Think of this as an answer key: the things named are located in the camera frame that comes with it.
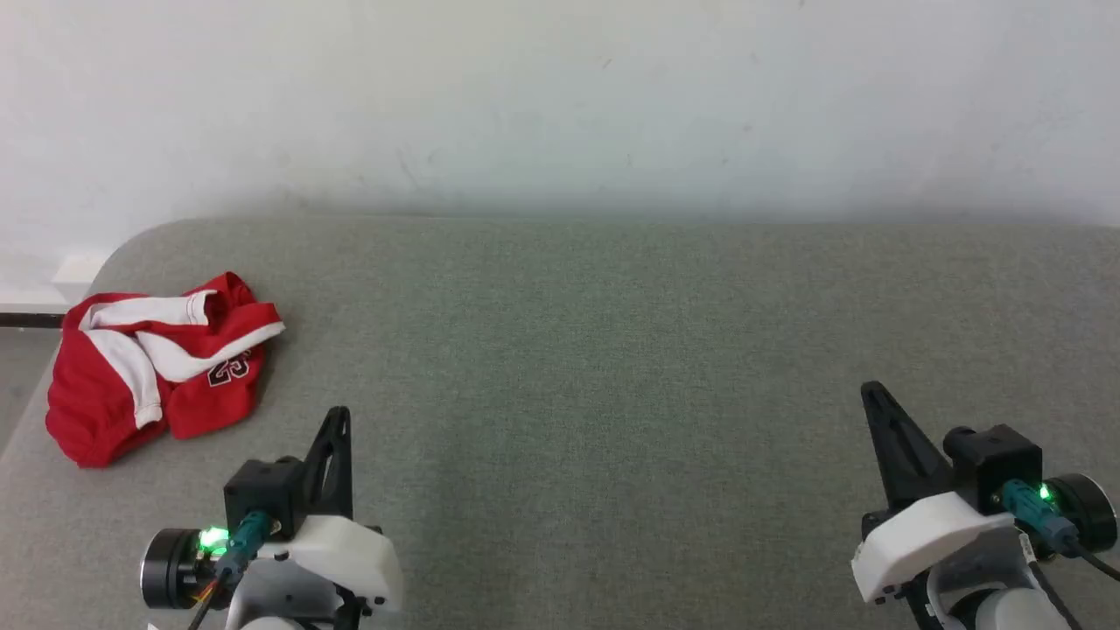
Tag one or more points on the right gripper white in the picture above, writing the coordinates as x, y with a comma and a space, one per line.
919, 538

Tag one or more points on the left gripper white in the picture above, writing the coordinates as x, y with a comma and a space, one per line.
350, 556

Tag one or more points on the red and white sports garment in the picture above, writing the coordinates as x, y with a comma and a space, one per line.
96, 394

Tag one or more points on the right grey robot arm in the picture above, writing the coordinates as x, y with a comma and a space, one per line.
1085, 512

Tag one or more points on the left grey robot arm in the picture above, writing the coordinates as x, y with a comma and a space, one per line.
171, 569

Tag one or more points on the white baseboard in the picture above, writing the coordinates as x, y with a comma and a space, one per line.
52, 280

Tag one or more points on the black floor strip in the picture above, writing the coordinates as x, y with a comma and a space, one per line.
26, 320

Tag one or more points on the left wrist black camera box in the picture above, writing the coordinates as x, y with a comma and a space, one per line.
262, 494

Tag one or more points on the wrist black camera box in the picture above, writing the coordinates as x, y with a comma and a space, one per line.
262, 494
997, 464

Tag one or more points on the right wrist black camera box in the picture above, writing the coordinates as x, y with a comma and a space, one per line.
997, 464

